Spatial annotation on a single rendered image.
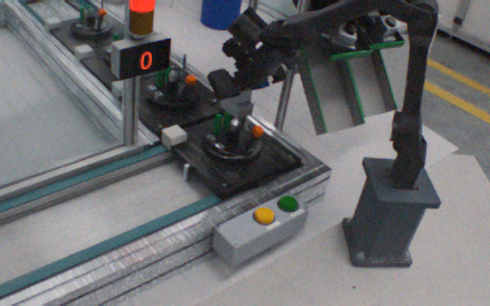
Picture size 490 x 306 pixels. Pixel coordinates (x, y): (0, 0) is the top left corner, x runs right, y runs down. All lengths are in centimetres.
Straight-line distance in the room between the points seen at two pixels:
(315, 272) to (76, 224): 52
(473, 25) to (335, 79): 381
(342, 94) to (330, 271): 48
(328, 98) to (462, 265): 54
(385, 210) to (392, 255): 14
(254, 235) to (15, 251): 48
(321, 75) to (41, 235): 79
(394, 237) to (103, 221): 62
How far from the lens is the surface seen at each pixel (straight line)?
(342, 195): 139
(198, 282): 111
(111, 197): 120
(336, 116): 139
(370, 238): 119
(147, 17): 108
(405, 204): 111
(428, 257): 132
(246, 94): 118
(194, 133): 131
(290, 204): 115
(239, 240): 106
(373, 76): 153
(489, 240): 146
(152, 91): 141
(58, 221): 115
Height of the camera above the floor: 172
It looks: 35 degrees down
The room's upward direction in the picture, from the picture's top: 10 degrees clockwise
